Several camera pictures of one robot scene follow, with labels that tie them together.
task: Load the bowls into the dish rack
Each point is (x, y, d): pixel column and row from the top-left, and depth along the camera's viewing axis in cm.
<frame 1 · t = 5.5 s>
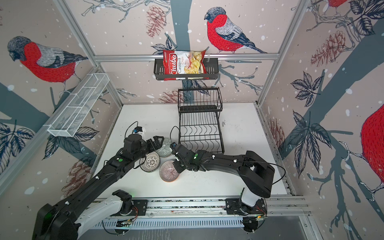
left hand: (157, 140, 79), fingers open
right hand: (174, 166, 82), fingers closed
pink striped bowl: (168, 172, 85), point 3 cm above the table
green patterned bowl: (165, 150, 94), point 3 cm above the table
black white lattice bowl: (150, 162, 87), point 5 cm above the table

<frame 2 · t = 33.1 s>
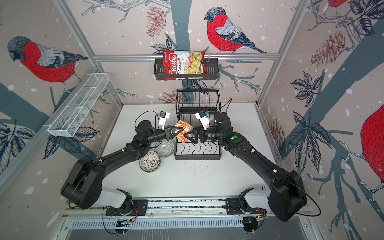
left hand: (181, 130, 75), fingers closed
right hand: (186, 135, 73), fingers open
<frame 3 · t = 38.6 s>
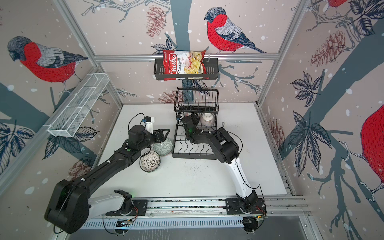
left hand: (165, 130, 81), fingers open
right hand: (192, 118, 104), fingers open
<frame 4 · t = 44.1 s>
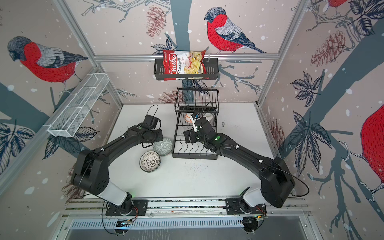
left hand: (159, 136, 90), fingers open
right hand: (188, 133, 82), fingers open
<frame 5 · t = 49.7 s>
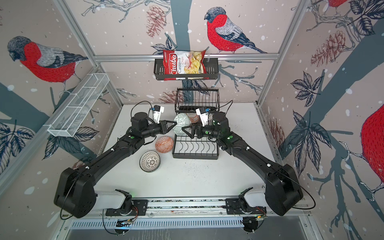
left hand: (175, 123, 75), fingers closed
right hand: (184, 130, 75), fingers open
green patterned bowl: (183, 120, 79), point 27 cm above the table
red blue patterned bowl: (164, 144, 97), point 3 cm above the table
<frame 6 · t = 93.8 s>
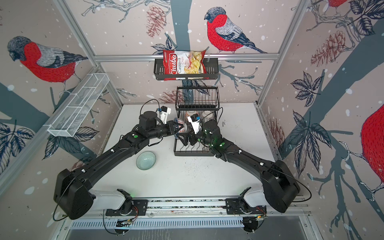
left hand: (182, 126, 72), fingers closed
right hand: (179, 134, 77), fingers open
teal dashed bowl: (145, 160, 89), point 3 cm above the table
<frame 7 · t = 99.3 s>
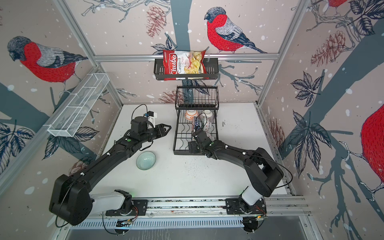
left hand: (168, 127, 79), fingers open
right hand: (193, 147, 89), fingers open
